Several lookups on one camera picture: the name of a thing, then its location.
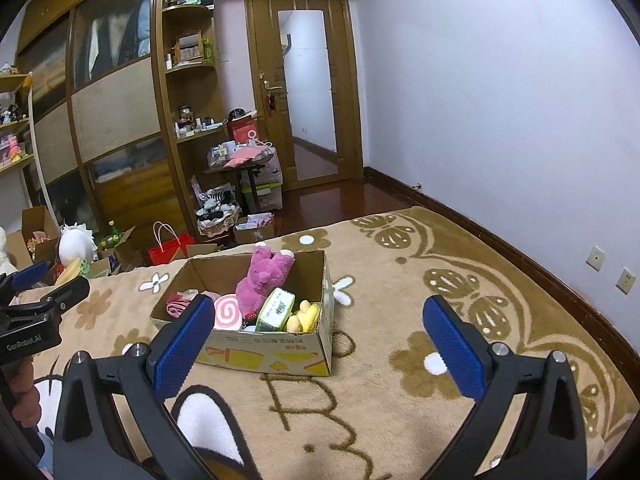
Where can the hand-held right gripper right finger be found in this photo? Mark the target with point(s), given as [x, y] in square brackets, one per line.
[452, 350]

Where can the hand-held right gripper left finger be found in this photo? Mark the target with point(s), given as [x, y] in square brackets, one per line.
[182, 350]

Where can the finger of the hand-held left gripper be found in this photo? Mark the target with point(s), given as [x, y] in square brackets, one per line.
[30, 275]
[67, 292]

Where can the pink soft packet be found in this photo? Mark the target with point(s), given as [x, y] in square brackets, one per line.
[180, 305]

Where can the pink round plush cushion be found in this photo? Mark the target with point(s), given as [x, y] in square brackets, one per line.
[229, 312]

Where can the green tissue pack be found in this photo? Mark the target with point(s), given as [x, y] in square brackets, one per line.
[275, 310]

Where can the pink bear plush toy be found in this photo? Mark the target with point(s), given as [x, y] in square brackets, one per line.
[262, 280]

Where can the yellow dog plush toy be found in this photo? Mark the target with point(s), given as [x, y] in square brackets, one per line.
[305, 316]

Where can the person's left hand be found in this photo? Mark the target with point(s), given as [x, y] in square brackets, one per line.
[27, 395]

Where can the green frog toy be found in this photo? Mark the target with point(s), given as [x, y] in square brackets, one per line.
[86, 266]

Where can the cream plush toy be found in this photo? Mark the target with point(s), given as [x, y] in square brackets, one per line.
[6, 252]

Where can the white spiky-haired plush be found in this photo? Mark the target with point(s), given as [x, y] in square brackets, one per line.
[76, 245]

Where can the brown cardboard box with clutter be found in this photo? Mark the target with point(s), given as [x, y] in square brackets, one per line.
[32, 225]

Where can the beige flower-pattern blanket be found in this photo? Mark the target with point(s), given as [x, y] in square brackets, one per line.
[400, 360]

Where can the green glass bottle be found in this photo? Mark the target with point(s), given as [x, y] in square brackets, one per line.
[114, 234]

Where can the wicker basket with lace trim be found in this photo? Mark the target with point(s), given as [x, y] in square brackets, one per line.
[217, 222]

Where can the small cardboard box with papers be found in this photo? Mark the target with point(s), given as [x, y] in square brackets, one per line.
[255, 230]

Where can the yellow figurine display shelf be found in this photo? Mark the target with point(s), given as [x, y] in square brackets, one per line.
[12, 125]

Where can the wooden wardrobe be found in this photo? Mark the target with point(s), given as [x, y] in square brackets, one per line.
[110, 100]

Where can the small cluttered side table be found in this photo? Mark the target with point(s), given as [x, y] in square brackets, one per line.
[245, 165]

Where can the red paper bag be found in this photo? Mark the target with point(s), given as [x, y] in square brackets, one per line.
[242, 129]

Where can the wooden corner shelf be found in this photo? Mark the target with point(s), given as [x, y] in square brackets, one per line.
[195, 95]

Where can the wooden door with glass panel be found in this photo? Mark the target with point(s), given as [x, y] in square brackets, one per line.
[345, 85]

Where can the white wall outlet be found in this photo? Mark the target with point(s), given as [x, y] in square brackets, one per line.
[596, 258]
[627, 281]

